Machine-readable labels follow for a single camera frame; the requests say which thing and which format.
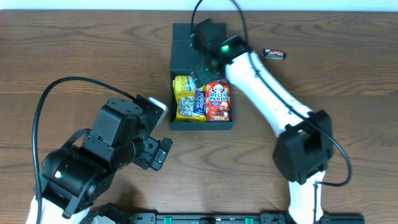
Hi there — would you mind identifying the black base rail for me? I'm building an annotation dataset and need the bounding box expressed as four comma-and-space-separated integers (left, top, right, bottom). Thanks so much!
127, 213, 365, 224

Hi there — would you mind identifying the red hello panda box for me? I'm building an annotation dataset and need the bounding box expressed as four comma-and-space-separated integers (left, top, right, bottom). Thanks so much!
205, 79, 231, 122

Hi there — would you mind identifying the black gift box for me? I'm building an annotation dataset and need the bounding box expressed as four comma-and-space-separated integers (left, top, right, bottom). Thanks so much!
169, 23, 234, 131

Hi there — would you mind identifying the yellow snack bag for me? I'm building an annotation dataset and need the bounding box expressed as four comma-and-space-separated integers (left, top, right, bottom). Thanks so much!
174, 91, 206, 123

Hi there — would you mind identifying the yellow candy jar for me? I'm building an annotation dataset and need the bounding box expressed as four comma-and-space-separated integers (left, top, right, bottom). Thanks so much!
173, 75, 197, 93

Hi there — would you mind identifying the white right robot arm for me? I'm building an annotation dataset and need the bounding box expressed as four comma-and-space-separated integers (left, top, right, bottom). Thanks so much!
190, 19, 333, 223

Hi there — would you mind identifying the black chocolate bar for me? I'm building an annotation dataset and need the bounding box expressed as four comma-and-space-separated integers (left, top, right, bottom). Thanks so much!
262, 49, 287, 60

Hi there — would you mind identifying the blue eclipse mint tin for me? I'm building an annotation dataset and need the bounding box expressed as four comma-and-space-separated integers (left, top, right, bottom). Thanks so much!
193, 89, 206, 115

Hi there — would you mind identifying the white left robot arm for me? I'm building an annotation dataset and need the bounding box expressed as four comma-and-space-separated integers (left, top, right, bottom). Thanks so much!
27, 95, 172, 223

